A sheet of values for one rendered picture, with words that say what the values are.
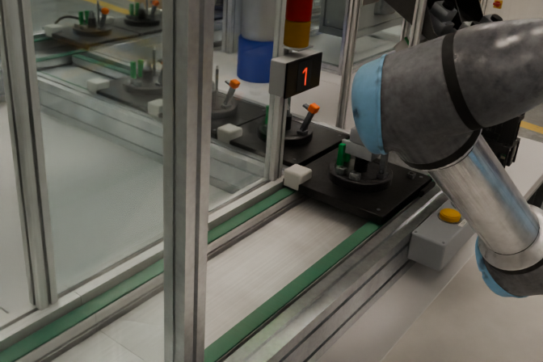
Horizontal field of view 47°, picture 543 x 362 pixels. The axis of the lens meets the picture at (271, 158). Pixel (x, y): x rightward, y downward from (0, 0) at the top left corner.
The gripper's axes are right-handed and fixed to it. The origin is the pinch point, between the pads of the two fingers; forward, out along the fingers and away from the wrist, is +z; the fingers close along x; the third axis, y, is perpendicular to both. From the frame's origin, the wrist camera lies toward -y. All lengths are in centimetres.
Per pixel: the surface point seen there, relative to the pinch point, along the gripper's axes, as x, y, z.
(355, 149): -8.0, -22.2, -5.5
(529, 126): 337, -61, 98
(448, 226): -10.4, 1.1, 2.7
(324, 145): 3.6, -36.6, 1.6
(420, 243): -17.5, -1.2, 4.3
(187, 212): -83, 0, -30
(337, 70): 87, -83, 11
